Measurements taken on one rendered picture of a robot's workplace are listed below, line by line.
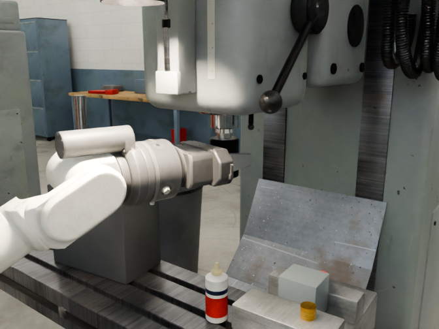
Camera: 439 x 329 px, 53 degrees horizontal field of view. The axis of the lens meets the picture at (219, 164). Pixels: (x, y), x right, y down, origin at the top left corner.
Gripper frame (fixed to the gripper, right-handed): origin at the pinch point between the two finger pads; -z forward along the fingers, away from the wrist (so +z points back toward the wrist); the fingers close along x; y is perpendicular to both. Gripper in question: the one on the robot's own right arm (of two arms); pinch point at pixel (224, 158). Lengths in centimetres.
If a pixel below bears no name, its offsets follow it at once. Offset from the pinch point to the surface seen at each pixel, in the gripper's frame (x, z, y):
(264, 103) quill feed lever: -14.2, 5.1, -10.4
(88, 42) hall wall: 681, -252, -41
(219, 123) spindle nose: -1.2, 2.1, -6.1
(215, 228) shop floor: 219, -167, 122
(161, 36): -2.4, 12.6, -18.5
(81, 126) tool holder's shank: 38.8, 8.7, -1.3
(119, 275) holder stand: 24.3, 8.1, 28.4
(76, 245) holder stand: 35.6, 12.7, 24.3
